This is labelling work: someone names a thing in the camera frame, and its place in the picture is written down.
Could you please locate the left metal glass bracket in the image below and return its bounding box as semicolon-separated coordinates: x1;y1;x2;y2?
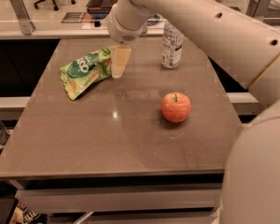
9;0;35;35

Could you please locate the red apple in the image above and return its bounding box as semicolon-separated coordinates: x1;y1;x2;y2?
161;92;191;123

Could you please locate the dark open tray box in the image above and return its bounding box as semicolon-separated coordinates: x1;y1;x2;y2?
86;0;124;13

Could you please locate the green rice chip bag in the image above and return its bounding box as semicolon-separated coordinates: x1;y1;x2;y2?
60;47;112;101

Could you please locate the right metal glass bracket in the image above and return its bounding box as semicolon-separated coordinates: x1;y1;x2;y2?
246;0;271;21

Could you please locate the metal glass bracket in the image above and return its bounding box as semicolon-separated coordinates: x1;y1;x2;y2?
9;0;35;35
246;0;271;21

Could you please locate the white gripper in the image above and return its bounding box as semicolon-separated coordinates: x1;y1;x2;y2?
105;0;154;78

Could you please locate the clear plastic water bottle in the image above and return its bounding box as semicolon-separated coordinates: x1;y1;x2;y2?
161;21;184;69

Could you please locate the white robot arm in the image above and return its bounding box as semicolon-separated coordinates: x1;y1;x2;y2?
106;0;280;224

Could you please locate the grey metal drawer unit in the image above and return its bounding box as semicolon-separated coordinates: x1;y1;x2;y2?
14;173;223;222

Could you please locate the printed magazine on floor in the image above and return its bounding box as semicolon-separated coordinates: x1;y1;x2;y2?
6;200;48;224

